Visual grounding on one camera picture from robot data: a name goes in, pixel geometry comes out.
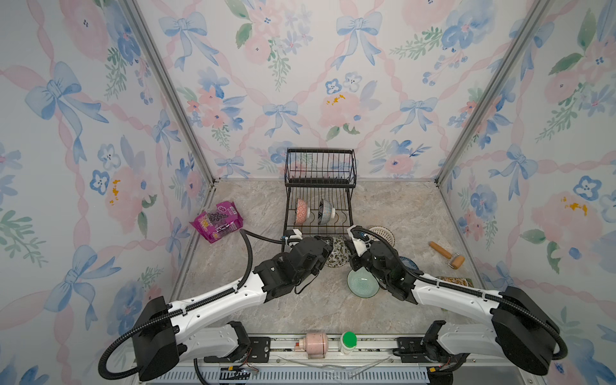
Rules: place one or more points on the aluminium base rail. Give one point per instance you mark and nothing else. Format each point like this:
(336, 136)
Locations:
(372, 362)

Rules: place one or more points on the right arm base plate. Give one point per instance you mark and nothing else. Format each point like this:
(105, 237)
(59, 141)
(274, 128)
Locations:
(424, 351)

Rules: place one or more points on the wooden roller tool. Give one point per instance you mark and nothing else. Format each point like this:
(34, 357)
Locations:
(455, 260)

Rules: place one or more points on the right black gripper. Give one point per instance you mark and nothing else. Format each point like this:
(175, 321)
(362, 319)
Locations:
(354, 261)

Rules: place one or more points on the dark blue striped bowl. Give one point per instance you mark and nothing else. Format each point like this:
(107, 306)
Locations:
(326, 212)

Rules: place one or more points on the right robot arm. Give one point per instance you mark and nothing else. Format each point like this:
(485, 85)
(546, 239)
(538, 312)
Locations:
(507, 323)

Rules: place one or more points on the brown white lattice bowl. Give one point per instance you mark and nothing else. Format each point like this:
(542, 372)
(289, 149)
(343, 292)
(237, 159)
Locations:
(384, 233)

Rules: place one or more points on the blue patterned bowl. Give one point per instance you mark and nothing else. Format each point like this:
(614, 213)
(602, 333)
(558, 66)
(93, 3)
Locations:
(409, 264)

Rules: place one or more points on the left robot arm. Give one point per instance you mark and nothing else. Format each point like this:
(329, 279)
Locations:
(165, 333)

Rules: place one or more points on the black two-tier dish rack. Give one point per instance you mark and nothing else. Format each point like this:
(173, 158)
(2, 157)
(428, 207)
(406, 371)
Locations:
(319, 184)

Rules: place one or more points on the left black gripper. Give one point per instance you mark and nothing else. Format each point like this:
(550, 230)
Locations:
(326, 250)

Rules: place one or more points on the light green bowl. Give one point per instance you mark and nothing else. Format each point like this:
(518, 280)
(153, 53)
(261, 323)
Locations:
(362, 283)

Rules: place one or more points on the red patterned bowl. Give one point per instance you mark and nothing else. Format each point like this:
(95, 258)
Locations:
(302, 212)

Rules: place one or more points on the pink cup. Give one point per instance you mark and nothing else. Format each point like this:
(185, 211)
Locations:
(313, 345)

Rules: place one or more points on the grey floral patterned bowl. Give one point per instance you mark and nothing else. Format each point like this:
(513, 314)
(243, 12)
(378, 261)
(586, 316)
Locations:
(340, 254)

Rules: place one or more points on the green lid bottle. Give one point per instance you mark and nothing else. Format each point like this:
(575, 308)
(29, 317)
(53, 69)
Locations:
(348, 342)

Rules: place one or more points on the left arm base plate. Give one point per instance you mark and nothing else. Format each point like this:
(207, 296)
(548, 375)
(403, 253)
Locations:
(253, 350)

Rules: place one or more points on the orange food packet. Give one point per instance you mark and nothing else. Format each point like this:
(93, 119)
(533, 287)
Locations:
(465, 282)

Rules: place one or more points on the purple snack bag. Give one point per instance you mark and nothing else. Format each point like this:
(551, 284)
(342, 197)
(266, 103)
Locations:
(222, 220)

